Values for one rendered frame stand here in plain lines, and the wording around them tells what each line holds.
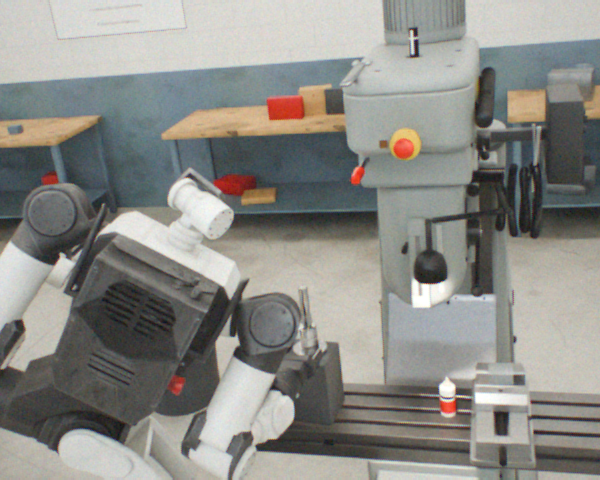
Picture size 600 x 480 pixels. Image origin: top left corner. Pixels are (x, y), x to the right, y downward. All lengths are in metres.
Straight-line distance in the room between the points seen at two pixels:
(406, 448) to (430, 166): 0.77
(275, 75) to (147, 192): 1.65
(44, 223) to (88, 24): 5.49
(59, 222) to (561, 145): 1.20
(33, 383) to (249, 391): 0.41
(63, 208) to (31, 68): 5.84
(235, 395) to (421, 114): 0.64
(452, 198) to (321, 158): 4.64
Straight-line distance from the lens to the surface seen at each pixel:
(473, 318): 2.29
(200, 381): 3.83
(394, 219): 1.72
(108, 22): 6.69
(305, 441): 2.07
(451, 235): 1.73
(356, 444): 2.04
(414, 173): 1.63
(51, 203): 1.34
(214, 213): 1.33
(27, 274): 1.41
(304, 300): 1.92
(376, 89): 1.50
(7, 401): 1.54
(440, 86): 1.48
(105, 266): 1.23
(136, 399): 1.35
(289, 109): 5.64
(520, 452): 1.88
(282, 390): 1.73
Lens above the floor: 2.17
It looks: 23 degrees down
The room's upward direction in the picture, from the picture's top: 7 degrees counter-clockwise
